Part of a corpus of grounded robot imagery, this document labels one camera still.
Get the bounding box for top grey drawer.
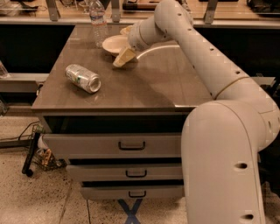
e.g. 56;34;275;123
43;133;181;159

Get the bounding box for bottom grey drawer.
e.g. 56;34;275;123
80;185;185;200

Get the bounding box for middle grey drawer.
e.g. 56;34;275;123
66;163;183;182

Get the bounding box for black wheeled stand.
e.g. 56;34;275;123
22;132;40;177

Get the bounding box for grey drawer cabinet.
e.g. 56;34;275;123
32;26;211;189

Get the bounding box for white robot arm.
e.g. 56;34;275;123
114;0;279;224

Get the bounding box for blue tape cross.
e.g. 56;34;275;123
118;199;143;224

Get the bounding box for clear plastic water bottle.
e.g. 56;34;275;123
89;0;109;48

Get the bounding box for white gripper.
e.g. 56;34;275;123
113;20;154;67

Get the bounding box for silver soda can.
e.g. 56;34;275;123
65;64;101;94

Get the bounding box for white paper bowl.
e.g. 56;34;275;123
102;35;129;56

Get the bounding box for grey drawer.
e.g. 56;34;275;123
66;163;183;182
43;133;181;159
80;185;185;200

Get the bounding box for brown cylinder on shelf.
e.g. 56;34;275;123
122;0;160;11

